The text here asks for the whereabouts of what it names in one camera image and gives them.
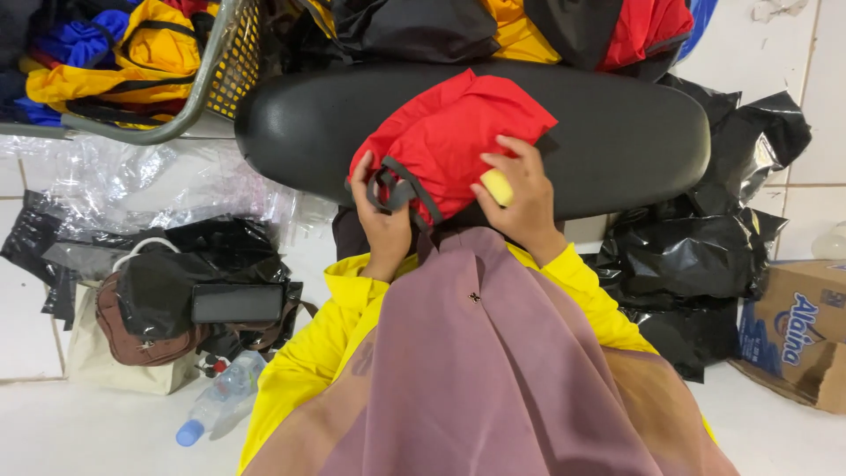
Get clear plastic container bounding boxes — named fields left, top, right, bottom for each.
left=811, top=221, right=846, bottom=260

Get black padded seat board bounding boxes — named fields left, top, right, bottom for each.
left=234, top=61, right=712, bottom=222

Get heap of coloured fabric bags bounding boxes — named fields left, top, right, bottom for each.
left=264, top=0, right=719, bottom=83

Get cardboard box with blue print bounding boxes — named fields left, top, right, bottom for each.
left=729, top=259, right=846, bottom=416

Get yellow sponge block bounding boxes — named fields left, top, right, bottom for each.
left=480, top=168, right=515, bottom=208

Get heap of black plastic bags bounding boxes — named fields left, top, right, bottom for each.
left=583, top=73, right=813, bottom=383

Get person's right hand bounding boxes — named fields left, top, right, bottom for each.
left=471, top=135, right=570, bottom=268

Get black smartphone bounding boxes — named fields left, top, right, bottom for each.
left=191, top=283, right=286, bottom=325

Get mauve headscarf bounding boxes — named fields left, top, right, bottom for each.
left=241, top=227, right=740, bottom=476

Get brown zip bag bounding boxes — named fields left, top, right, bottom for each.
left=94, top=271, right=211, bottom=368

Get person's left hand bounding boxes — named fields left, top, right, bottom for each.
left=350, top=151, right=415, bottom=283

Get grey basket of coloured bags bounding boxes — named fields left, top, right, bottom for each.
left=0, top=0, right=263, bottom=146

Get clear water bottle blue cap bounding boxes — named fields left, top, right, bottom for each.
left=175, top=350, right=268, bottom=448

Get crumpled black plastic bag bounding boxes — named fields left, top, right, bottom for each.
left=114, top=220, right=305, bottom=361

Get cream tote bag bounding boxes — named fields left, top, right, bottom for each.
left=65, top=281, right=200, bottom=397

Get pile of clear plastic bags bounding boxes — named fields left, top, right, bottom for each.
left=0, top=132, right=338, bottom=249

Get flat black plastic bags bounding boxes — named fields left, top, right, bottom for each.
left=0, top=190, right=83, bottom=330

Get red drawstring bag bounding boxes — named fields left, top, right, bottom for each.
left=348, top=68, right=559, bottom=229

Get red and black keychain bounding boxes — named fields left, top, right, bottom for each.
left=196, top=353, right=231, bottom=379

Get torn white paper scrap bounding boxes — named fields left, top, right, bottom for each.
left=751, top=0, right=810, bottom=23

